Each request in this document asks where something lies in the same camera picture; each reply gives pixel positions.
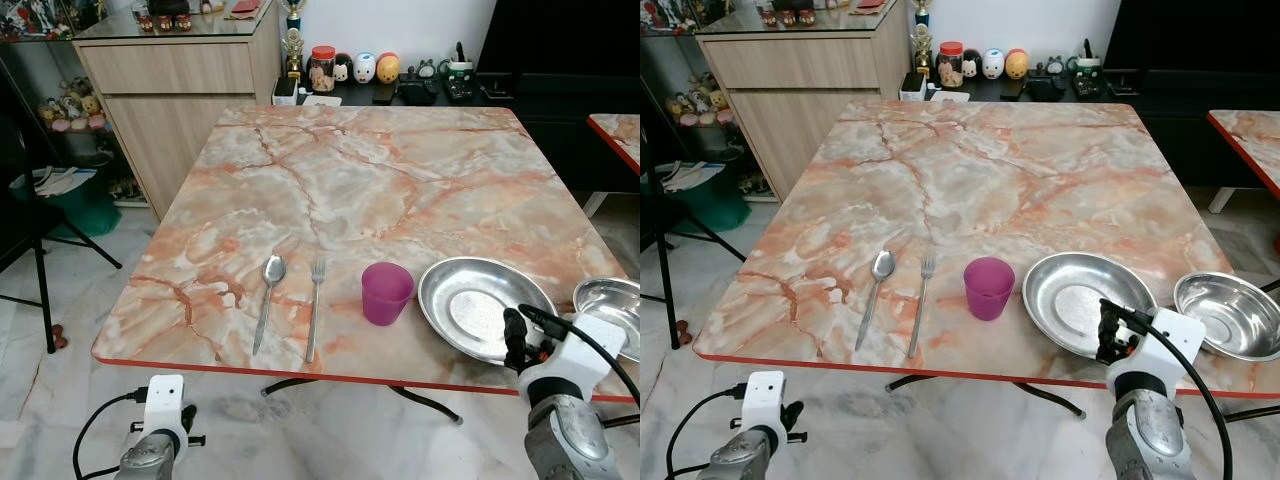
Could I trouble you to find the large steel plate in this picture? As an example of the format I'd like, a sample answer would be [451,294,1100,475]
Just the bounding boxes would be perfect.
[1022,252,1159,359]
[418,257,559,365]

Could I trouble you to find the small steel bowl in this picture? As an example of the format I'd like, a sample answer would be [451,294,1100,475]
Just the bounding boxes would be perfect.
[1173,271,1280,362]
[573,278,641,363]

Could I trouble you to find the purple plastic cup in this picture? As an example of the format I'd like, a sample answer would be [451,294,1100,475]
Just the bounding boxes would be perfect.
[361,262,415,327]
[964,257,1017,322]

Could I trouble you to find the black tripod stand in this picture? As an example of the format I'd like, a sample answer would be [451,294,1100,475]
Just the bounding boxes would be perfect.
[640,130,746,351]
[0,100,123,356]

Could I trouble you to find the silver metal fork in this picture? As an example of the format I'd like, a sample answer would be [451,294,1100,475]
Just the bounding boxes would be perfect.
[907,252,937,359]
[305,256,328,364]

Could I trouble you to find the silver metal spoon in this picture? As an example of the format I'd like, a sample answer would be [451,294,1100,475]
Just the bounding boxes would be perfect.
[252,255,288,357]
[855,250,897,352]

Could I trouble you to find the red edged marble side table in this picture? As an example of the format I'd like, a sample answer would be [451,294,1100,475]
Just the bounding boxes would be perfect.
[583,113,641,219]
[1207,108,1280,214]

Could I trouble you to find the green bin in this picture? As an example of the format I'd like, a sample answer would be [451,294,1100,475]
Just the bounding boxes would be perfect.
[650,160,753,233]
[10,165,123,238]

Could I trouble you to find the white papers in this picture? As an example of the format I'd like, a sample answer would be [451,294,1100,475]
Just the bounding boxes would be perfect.
[35,165,99,196]
[665,160,729,191]

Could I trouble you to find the green white mug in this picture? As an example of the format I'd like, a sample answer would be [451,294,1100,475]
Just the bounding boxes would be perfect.
[1068,40,1104,76]
[440,42,476,81]

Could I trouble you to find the black television screen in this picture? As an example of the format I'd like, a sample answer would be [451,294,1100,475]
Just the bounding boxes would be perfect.
[1103,0,1280,71]
[475,0,641,76]

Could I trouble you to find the red lidded jar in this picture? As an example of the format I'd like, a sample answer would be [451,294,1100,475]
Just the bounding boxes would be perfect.
[937,41,966,89]
[309,45,338,93]

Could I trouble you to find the glass display cabinet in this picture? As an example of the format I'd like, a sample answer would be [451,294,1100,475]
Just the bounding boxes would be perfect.
[0,0,141,201]
[640,0,771,196]

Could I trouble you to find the light wooden cabinet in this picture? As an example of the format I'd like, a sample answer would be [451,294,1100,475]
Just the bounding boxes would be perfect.
[695,5,906,201]
[73,10,283,221]

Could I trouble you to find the gold trophy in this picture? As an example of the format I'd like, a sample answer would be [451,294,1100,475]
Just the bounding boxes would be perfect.
[912,0,934,79]
[283,0,306,81]

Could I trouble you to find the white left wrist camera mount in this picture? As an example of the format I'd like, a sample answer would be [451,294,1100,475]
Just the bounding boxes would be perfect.
[143,375,186,433]
[742,371,786,431]

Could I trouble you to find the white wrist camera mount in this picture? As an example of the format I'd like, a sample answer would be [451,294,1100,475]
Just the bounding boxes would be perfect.
[518,313,627,401]
[742,371,786,431]
[1108,308,1206,396]
[143,375,186,433]

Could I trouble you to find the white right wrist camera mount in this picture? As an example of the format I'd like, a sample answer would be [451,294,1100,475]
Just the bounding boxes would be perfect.
[518,313,627,401]
[1108,308,1206,396]

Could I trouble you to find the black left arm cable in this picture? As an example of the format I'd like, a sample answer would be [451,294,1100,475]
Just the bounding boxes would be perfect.
[73,392,146,480]
[665,385,746,480]

